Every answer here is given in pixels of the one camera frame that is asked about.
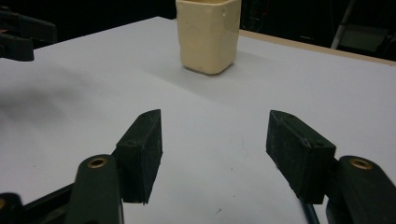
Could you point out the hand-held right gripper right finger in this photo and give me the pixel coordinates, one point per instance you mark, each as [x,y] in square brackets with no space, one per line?
[295,152]

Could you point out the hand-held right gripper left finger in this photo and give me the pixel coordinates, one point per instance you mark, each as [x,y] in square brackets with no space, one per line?
[141,155]

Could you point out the cream square cup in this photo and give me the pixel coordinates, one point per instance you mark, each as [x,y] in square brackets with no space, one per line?
[208,37]

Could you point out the white table cover sheet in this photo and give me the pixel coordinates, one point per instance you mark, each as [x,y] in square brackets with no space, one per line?
[199,124]

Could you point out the black folding chair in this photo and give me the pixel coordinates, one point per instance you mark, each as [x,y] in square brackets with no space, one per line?
[361,39]

